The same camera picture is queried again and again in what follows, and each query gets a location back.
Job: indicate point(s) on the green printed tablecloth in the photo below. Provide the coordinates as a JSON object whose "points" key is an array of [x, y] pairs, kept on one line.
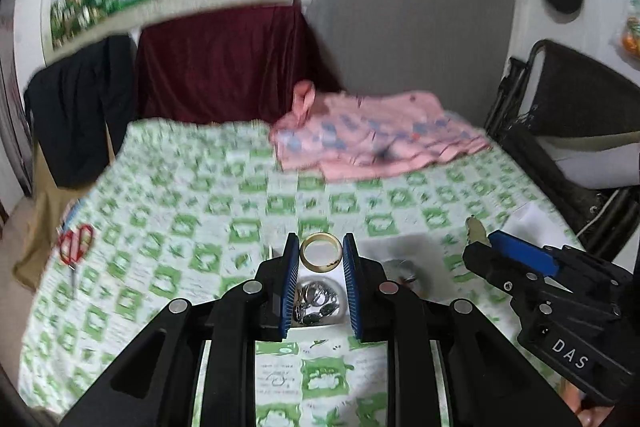
{"points": [[200, 207]]}

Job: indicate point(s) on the bag of orange fruit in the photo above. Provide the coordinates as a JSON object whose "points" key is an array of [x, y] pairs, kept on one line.
{"points": [[632, 34]]}

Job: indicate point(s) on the black garment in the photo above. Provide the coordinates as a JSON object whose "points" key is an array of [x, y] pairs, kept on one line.
{"points": [[75, 107]]}

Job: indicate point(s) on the beige cloth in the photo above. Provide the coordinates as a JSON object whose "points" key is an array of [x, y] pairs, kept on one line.
{"points": [[45, 232]]}

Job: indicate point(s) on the pink floral cloth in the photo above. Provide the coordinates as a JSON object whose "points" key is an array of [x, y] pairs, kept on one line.
{"points": [[370, 137]]}

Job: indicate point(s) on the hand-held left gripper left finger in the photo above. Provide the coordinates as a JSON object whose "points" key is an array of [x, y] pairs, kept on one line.
{"points": [[287, 287]]}

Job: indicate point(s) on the person's right hand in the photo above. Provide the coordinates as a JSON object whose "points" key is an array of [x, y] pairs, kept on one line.
{"points": [[592, 414]]}

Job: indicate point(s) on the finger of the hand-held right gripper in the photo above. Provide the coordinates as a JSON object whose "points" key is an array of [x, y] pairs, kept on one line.
{"points": [[495, 269], [520, 249]]}

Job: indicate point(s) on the white cardboard box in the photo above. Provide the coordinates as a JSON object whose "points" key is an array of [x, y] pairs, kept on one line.
{"points": [[370, 257]]}

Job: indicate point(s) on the dark red velvet cloth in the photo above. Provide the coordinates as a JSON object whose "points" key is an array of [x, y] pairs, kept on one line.
{"points": [[225, 67]]}

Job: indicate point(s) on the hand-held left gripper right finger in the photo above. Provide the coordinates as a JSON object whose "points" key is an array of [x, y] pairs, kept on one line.
{"points": [[351, 287]]}

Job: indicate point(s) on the black folding chair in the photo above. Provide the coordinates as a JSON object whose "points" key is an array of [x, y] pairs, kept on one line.
{"points": [[575, 107]]}

